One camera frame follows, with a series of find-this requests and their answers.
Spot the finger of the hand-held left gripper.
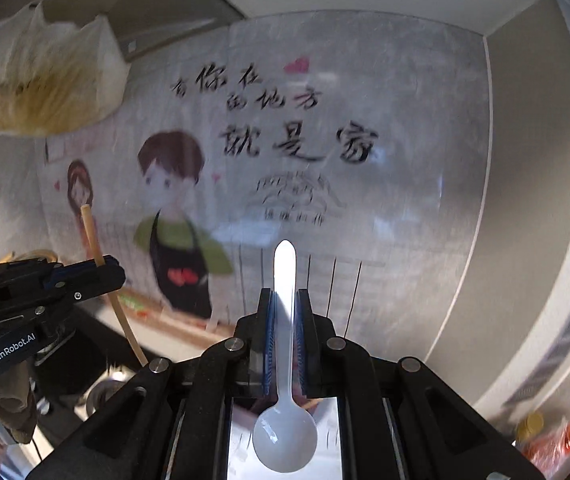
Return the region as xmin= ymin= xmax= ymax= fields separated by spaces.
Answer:
xmin=47 ymin=254 xmax=126 ymax=287
xmin=65 ymin=279 xmax=126 ymax=307

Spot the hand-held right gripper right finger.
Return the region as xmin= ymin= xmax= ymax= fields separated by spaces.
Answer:
xmin=295 ymin=287 xmax=540 ymax=480

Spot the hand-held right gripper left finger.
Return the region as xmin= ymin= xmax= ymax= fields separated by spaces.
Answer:
xmin=55 ymin=287 xmax=276 ymax=480

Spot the wooden chopstick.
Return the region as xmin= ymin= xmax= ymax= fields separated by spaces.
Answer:
xmin=80 ymin=204 xmax=148 ymax=365

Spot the white plastic spoon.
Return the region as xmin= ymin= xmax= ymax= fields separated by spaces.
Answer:
xmin=252 ymin=240 xmax=318 ymax=473

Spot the person's left hand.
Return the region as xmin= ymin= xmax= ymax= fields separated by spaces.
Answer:
xmin=0 ymin=355 xmax=38 ymax=443

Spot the black gas stove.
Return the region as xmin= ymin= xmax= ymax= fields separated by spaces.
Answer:
xmin=30 ymin=305 xmax=150 ymax=411

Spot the green and white tablecloth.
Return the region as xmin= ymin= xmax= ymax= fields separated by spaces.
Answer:
xmin=229 ymin=396 xmax=343 ymax=480

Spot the greasy white hood paper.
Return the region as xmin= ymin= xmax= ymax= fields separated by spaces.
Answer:
xmin=0 ymin=1 xmax=133 ymax=137

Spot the chili flakes jar yellow lid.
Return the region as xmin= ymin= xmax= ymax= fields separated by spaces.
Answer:
xmin=515 ymin=412 xmax=548 ymax=446

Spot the white vent grille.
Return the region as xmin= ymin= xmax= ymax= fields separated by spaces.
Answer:
xmin=507 ymin=260 xmax=570 ymax=406

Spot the grey range hood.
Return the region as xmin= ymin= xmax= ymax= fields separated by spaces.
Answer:
xmin=40 ymin=0 xmax=246 ymax=61

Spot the cartoon couple wall poster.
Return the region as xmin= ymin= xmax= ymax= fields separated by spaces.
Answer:
xmin=40 ymin=55 xmax=390 ymax=341

